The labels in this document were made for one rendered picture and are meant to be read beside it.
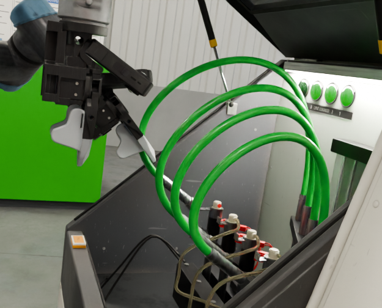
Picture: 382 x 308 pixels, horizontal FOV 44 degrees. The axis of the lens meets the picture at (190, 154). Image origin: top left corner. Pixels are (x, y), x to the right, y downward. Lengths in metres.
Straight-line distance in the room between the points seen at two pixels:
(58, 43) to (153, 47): 6.62
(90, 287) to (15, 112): 3.23
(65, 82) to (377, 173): 0.44
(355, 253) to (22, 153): 3.71
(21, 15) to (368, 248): 0.67
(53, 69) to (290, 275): 0.43
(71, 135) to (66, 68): 0.10
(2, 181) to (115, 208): 3.04
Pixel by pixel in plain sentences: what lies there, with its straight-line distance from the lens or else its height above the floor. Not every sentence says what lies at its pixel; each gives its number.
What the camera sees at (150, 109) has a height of 1.31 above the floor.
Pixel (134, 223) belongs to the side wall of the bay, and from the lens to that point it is 1.27.
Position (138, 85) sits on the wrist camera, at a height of 1.36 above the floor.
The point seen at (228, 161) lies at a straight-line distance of 0.68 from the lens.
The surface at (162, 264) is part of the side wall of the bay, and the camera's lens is 1.34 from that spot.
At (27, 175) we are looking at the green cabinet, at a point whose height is 0.30.
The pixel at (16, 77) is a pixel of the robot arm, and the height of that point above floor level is 1.33.
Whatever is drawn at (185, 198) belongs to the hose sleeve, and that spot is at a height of 1.14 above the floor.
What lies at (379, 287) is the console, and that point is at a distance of 0.60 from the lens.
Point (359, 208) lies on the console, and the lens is 0.66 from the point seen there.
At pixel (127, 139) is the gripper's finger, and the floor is 1.25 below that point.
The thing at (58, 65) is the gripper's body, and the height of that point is 1.37.
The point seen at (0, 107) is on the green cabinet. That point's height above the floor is 0.85.
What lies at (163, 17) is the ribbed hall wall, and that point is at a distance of 7.39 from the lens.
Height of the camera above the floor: 1.40
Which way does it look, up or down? 11 degrees down
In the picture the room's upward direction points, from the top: 8 degrees clockwise
